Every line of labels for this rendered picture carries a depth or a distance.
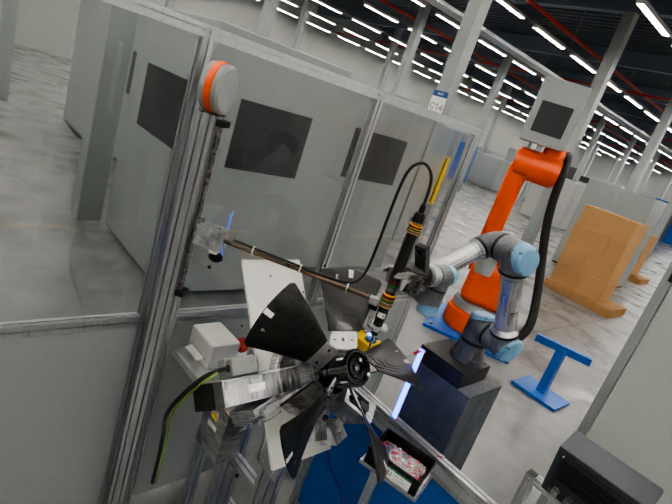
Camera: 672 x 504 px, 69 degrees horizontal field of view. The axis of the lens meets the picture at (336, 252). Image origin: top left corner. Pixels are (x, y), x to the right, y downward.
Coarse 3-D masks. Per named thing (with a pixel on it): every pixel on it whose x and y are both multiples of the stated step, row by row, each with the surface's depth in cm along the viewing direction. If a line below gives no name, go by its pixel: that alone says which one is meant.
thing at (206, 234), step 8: (200, 224) 162; (208, 224) 164; (216, 224) 167; (200, 232) 162; (208, 232) 161; (216, 232) 161; (224, 232) 162; (192, 240) 165; (200, 240) 163; (208, 240) 162; (216, 240) 162; (208, 248) 163; (216, 248) 162; (224, 248) 168
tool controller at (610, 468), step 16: (576, 432) 153; (560, 448) 148; (576, 448) 147; (592, 448) 148; (560, 464) 149; (576, 464) 144; (592, 464) 143; (608, 464) 143; (624, 464) 144; (544, 480) 155; (560, 480) 150; (576, 480) 146; (592, 480) 142; (608, 480) 138; (624, 480) 139; (640, 480) 140; (560, 496) 151; (576, 496) 147; (592, 496) 143; (608, 496) 139; (624, 496) 136; (640, 496) 135; (656, 496) 135
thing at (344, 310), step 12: (348, 276) 172; (324, 288) 169; (336, 288) 170; (360, 288) 171; (372, 288) 172; (324, 300) 168; (336, 300) 168; (348, 300) 167; (360, 300) 168; (336, 312) 166; (348, 312) 165; (360, 312) 166; (336, 324) 163; (348, 324) 163; (360, 324) 163
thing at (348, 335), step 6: (330, 336) 162; (336, 336) 162; (342, 336) 162; (348, 336) 162; (354, 336) 162; (330, 342) 161; (336, 342) 161; (342, 342) 161; (348, 342) 161; (354, 342) 161; (342, 348) 160; (348, 348) 160
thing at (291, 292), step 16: (288, 288) 144; (272, 304) 142; (288, 304) 144; (304, 304) 146; (256, 320) 141; (272, 320) 143; (288, 320) 145; (304, 320) 147; (256, 336) 142; (272, 336) 144; (288, 336) 146; (304, 336) 148; (320, 336) 150; (272, 352) 146; (288, 352) 149; (304, 352) 150
